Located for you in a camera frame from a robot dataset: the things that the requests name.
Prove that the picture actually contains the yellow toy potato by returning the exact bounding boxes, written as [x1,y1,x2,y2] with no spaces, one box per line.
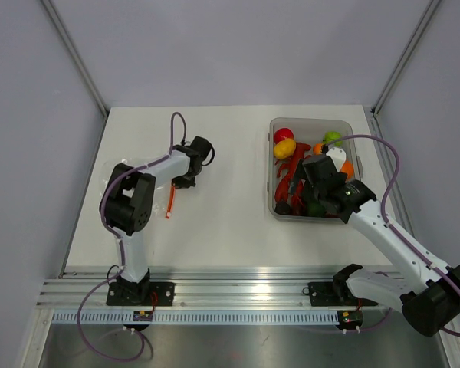
[274,138,296,160]

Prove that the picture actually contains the red toy tomato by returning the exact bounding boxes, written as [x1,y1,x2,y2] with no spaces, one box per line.
[273,127,294,144]

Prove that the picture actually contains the clear zip top bag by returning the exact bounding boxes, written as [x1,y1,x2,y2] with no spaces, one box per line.
[97,156,171,219]

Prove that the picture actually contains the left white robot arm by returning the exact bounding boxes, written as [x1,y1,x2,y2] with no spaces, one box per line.
[100,136,215,307]

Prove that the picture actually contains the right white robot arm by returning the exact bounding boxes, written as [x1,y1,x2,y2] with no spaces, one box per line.
[295,155,460,337]

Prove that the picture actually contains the clear plastic food bin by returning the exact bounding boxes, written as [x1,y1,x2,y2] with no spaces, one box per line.
[268,117,353,223]

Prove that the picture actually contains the orange green toy mango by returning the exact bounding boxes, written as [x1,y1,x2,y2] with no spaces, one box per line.
[313,143,328,155]

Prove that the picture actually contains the green toy avocado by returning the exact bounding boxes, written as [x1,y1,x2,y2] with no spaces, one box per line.
[306,201,327,218]

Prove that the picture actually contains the toy orange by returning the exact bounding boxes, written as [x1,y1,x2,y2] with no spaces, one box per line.
[340,160,354,180]

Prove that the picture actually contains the red toy lobster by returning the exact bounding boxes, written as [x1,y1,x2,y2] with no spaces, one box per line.
[274,143,311,215]

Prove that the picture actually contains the green toy lime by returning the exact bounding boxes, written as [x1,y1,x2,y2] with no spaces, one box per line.
[322,131,343,146]

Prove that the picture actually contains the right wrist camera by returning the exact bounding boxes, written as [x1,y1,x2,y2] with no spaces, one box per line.
[325,146,347,171]

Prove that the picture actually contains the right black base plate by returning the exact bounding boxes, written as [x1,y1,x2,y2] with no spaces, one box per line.
[301,281,379,307]

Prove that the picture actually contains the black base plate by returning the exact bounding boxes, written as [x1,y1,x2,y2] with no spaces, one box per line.
[106,281,175,307]
[301,281,379,307]

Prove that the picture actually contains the aluminium rail frame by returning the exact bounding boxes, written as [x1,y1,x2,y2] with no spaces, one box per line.
[36,266,407,310]

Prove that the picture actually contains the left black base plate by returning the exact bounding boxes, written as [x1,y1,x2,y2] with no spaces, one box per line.
[106,281,175,307]

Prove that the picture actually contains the white slotted cable duct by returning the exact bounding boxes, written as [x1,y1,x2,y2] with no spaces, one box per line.
[52,310,340,326]

